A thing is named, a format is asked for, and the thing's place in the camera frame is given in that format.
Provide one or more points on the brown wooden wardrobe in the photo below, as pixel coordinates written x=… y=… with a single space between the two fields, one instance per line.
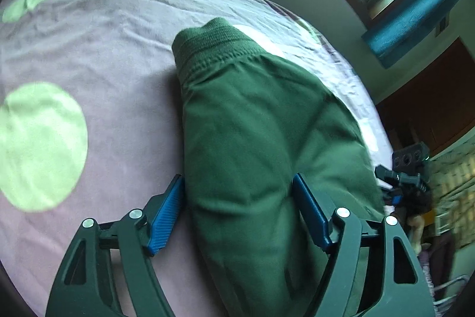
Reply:
x=426 y=98

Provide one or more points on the dark green jacket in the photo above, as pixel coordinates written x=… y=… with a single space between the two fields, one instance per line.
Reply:
x=267 y=138

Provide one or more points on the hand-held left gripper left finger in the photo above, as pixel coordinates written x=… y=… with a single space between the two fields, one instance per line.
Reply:
x=167 y=213

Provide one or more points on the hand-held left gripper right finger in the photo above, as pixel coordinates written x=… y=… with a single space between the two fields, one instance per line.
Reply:
x=310 y=207

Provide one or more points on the person's right hand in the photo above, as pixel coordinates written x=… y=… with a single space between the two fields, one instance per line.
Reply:
x=415 y=229

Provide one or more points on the pink dotted bed sheet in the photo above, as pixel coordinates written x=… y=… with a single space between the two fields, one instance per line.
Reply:
x=104 y=72

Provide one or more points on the blue curtain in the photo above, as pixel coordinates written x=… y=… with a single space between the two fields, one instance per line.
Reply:
x=415 y=16

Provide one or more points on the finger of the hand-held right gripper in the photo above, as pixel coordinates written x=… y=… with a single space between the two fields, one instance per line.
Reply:
x=387 y=174

